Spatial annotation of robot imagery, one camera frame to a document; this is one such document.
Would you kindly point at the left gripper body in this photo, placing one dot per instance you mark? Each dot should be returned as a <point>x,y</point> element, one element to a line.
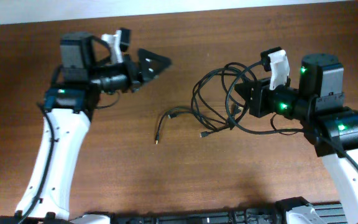
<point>134,81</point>

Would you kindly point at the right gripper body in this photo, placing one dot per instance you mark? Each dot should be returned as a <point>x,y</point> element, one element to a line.
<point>258,99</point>

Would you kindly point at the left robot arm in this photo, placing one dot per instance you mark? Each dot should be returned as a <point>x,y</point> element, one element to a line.
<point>90,67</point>

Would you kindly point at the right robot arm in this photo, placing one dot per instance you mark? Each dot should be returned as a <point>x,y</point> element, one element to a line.
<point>318,104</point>

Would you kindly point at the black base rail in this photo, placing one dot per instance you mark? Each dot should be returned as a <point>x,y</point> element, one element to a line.
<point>290,210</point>

